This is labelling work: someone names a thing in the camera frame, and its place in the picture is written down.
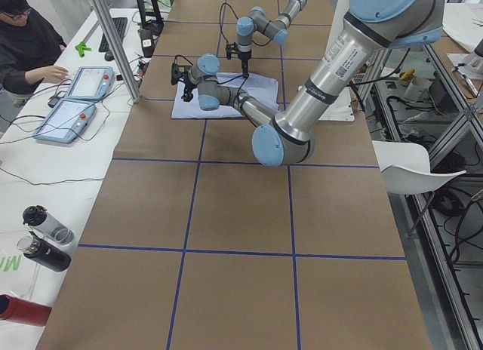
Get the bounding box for upper blue teach pendant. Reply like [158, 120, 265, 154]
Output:
[64, 66, 115, 101]

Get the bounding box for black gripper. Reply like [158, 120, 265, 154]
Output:
[238, 50, 252, 78]
[181, 78, 198, 102]

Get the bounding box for black water bottle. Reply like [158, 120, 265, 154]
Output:
[17, 232, 71, 272]

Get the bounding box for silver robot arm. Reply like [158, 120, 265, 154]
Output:
[171, 0, 445, 167]
[226, 0, 307, 78]

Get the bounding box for white plastic chair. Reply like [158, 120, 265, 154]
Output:
[372, 140, 466, 195]

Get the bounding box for blue teach pendant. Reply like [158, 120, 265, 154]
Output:
[32, 99, 96, 144]
[64, 66, 115, 101]

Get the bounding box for lower blue teach pendant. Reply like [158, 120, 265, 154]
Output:
[32, 99, 96, 144]

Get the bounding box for right black robot cable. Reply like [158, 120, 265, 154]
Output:
[219, 2, 272, 48]

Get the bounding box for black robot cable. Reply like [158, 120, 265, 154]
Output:
[219, 2, 272, 48]
[222, 72, 252, 102]

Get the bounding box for black keyboard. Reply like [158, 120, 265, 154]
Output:
[98, 17, 129, 53]

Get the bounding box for red water bottle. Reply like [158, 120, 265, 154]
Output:
[1, 294, 52, 327]

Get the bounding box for light blue striped shirt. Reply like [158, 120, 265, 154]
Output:
[171, 72, 278, 119]

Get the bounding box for clear black-capped bottle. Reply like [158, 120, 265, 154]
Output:
[22, 205, 75, 245]

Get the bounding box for seated person in hoodie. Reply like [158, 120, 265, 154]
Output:
[1, 0, 69, 95]

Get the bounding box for white camera stand pillar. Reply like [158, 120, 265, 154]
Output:
[319, 0, 355, 121]

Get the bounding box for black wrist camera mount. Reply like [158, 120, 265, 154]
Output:
[225, 42, 239, 60]
[171, 55, 192, 85]

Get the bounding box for aluminium frame post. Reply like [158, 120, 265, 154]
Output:
[89, 0, 140, 103]

